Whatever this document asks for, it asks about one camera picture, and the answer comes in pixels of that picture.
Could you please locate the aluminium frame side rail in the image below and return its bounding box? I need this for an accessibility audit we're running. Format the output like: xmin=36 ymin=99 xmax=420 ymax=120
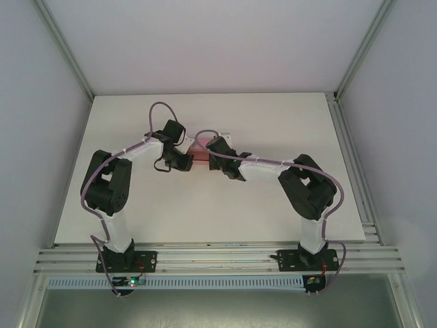
xmin=326 ymin=92 xmax=386 ymax=245

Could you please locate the small circuit board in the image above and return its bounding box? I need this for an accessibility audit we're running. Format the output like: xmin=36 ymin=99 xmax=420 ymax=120
xmin=304 ymin=275 xmax=327 ymax=295

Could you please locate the circuit board with green light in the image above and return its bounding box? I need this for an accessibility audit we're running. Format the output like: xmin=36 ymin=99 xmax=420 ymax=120
xmin=111 ymin=275 xmax=147 ymax=297

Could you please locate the aluminium frame post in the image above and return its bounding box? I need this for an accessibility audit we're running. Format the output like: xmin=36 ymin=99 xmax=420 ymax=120
xmin=333 ymin=0 xmax=394 ymax=100
xmin=33 ymin=0 xmax=95 ymax=100

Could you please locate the pink paper box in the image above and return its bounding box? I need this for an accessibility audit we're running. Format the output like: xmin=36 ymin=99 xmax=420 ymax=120
xmin=188 ymin=135 xmax=212 ymax=163

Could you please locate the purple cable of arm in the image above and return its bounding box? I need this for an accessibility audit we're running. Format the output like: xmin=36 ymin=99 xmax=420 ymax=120
xmin=79 ymin=101 xmax=180 ymax=299
xmin=194 ymin=128 xmax=350 ymax=295

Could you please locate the black base plate left arm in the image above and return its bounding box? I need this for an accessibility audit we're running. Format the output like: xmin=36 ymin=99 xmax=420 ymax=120
xmin=95 ymin=251 xmax=158 ymax=274

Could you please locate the aluminium frame rail long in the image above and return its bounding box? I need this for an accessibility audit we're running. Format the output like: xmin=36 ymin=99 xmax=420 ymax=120
xmin=32 ymin=241 xmax=408 ymax=276

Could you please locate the black base plate right arm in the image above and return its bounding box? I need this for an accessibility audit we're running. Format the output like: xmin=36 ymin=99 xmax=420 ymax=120
xmin=269 ymin=248 xmax=339 ymax=273

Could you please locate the black cable loop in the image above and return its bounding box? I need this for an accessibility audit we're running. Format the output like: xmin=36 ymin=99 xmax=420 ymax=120
xmin=152 ymin=157 xmax=172 ymax=174

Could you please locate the slotted grey cable duct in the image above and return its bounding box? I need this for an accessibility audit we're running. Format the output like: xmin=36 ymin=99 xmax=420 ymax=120
xmin=47 ymin=275 xmax=305 ymax=292

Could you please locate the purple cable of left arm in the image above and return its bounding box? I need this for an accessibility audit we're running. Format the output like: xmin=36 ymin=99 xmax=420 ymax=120
xmin=79 ymin=101 xmax=180 ymax=299

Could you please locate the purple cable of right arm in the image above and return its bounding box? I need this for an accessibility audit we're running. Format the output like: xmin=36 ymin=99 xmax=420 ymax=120
xmin=194 ymin=128 xmax=350 ymax=295

